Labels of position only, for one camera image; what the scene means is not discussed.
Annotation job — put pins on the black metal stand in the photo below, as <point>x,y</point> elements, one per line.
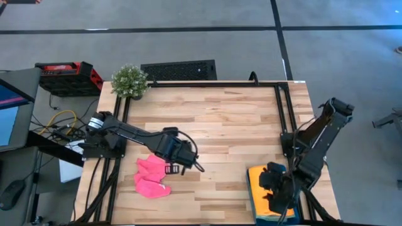
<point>389,120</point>

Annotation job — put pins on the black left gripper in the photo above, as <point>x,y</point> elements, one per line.
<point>176,149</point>

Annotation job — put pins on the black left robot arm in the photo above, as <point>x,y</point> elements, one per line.
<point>125,133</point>

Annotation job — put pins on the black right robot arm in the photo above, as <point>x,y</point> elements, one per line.
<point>326,132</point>

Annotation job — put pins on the black desk crossbar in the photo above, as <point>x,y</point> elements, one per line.
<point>53,147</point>

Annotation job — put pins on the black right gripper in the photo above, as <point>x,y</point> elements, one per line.
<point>281,188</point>

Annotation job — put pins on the black computer mouse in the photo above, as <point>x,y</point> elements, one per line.
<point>11,194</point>

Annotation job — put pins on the grey desk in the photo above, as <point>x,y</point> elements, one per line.
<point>19,163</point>

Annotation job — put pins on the white box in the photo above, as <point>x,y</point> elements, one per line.
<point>70,171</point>

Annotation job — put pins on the black aluminium extrusion frame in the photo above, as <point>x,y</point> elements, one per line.
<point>204,84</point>

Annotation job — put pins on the small potted green plant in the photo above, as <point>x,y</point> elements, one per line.
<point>128,81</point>

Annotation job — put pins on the orange microfiber towel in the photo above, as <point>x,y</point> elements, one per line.
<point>256,188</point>

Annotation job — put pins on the computer monitor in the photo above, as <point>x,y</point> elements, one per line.
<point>7,125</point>

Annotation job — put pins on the teal plastic bin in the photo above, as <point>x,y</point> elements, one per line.
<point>267,223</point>

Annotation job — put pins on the pink microfiber towel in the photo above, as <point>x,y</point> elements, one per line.
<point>150,185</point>

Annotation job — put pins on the red and black crate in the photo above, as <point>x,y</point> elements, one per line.
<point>69,81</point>

